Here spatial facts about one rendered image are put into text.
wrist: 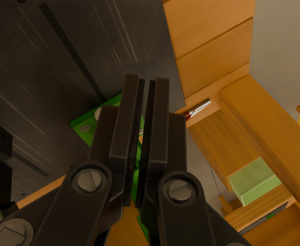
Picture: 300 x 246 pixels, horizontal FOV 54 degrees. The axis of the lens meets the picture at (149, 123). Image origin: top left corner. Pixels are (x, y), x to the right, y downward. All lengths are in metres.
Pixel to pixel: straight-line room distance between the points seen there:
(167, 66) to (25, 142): 0.30
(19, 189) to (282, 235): 0.58
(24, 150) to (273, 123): 0.54
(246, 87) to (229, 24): 0.21
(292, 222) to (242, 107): 0.28
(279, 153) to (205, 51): 0.27
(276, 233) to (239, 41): 0.43
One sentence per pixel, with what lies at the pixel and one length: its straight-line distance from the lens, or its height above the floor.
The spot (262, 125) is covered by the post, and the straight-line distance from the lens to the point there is 0.73.
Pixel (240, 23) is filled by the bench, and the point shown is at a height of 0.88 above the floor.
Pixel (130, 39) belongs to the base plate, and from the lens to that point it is 0.50.
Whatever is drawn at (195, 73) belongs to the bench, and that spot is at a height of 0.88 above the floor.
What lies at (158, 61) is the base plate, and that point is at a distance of 0.56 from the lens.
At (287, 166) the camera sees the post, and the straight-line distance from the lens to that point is 0.70.
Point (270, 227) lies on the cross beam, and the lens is 0.75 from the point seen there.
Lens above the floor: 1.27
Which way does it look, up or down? 32 degrees down
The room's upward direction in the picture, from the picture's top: 148 degrees clockwise
